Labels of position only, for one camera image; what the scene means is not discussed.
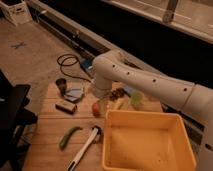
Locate blue folded cloth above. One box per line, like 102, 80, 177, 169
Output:
64, 87, 84, 102

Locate white cardboard box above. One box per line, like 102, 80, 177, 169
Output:
0, 0, 32, 26

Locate blue power box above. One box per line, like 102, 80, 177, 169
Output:
80, 59, 93, 71

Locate dark grapes bunch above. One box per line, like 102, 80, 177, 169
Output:
109, 88, 125, 101

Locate black cable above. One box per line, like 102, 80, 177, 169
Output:
56, 54, 92, 83

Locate yellow plastic bin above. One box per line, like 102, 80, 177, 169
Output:
102, 110, 196, 171

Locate blue sponge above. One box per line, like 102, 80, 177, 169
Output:
123, 86, 135, 96

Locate brown rectangular block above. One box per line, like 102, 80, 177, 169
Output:
55, 102, 77, 114

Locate yellow banana piece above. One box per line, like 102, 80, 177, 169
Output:
114, 100, 124, 110

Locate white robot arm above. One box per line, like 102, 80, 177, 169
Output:
92, 50, 213, 171

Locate green plastic cup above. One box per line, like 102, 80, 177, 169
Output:
130, 92, 143, 110

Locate dark metal cup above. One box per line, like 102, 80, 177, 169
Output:
56, 78, 67, 96

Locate red apple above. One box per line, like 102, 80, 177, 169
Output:
92, 102, 100, 117

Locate black chair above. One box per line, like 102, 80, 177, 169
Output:
0, 69, 38, 171

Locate green cucumber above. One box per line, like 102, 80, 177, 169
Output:
59, 126, 81, 150

